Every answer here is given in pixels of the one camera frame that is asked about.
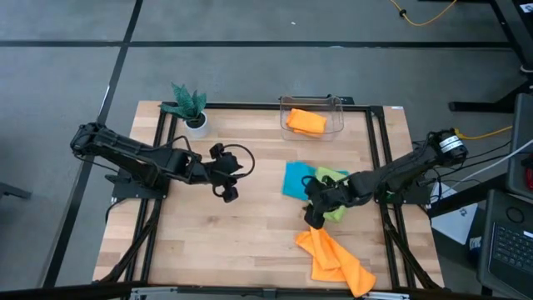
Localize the green microfiber towel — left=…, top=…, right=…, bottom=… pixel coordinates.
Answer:
left=314, top=166, right=350, bottom=224

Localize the white cable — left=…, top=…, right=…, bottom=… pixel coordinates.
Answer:
left=451, top=139, right=533, bottom=188

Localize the yellow cable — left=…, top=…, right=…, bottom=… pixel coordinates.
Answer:
left=389, top=0, right=458, bottom=28

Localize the white plant pot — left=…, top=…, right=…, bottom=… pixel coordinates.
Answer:
left=184, top=111, right=211, bottom=139

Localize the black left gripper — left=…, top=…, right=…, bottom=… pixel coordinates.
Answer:
left=204, top=142, right=245, bottom=188

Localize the dark grey laptop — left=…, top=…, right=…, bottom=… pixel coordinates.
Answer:
left=477, top=189, right=533, bottom=299

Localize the orange microfiber towel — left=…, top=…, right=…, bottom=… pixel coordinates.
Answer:
left=285, top=107, right=328, bottom=138
left=295, top=227, right=377, bottom=298

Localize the dark grey equipment box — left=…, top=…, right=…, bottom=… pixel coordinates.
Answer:
left=506, top=93, right=533, bottom=200

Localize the black desk frame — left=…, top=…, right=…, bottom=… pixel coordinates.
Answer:
left=448, top=0, right=533, bottom=113

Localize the black aluminium table frame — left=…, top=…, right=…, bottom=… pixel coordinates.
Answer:
left=93, top=94, right=445, bottom=295

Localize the clear plastic bin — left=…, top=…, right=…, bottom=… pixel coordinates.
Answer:
left=278, top=94, right=346, bottom=142

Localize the black cable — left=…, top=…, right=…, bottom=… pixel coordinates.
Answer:
left=428, top=139, right=513, bottom=184

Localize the yellow extension cord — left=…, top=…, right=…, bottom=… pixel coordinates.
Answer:
left=453, top=125, right=513, bottom=142

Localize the green artificial plant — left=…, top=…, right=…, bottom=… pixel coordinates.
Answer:
left=159, top=82, right=208, bottom=126

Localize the silver aluminium bar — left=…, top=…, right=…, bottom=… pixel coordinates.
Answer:
left=128, top=285, right=411, bottom=300

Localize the white cardboard box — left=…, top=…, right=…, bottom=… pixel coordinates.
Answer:
left=430, top=182, right=479, bottom=246

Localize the grey furniture foot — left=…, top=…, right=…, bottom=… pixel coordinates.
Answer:
left=0, top=182, right=32, bottom=200

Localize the teal microfiber towel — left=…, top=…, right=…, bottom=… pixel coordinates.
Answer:
left=281, top=161, right=351, bottom=202

